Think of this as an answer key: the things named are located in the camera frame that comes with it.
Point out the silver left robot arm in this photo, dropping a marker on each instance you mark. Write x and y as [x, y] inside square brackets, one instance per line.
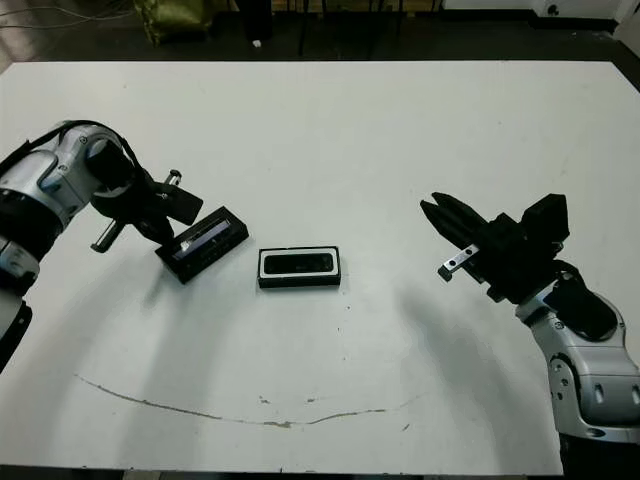
[30, 175]

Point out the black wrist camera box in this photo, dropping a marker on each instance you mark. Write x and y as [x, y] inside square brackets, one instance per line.
[185, 205]
[547, 217]

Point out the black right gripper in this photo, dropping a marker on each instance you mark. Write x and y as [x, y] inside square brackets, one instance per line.
[515, 265]

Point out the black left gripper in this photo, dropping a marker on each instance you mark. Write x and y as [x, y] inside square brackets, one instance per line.
[132, 200]

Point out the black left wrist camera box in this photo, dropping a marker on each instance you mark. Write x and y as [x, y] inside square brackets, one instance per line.
[185, 205]

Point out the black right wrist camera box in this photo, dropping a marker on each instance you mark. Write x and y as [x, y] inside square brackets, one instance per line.
[547, 217]

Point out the black box lid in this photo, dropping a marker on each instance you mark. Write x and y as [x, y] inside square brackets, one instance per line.
[210, 242]

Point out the black box with white insert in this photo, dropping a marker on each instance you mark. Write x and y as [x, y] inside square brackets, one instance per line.
[300, 282]

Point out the olive green bag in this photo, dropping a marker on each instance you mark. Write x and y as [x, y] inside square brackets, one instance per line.
[172, 19]

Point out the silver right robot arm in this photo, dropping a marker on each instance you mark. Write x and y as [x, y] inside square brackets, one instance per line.
[590, 370]

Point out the white cabinet with black knob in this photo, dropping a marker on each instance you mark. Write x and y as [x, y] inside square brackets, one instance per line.
[577, 12]

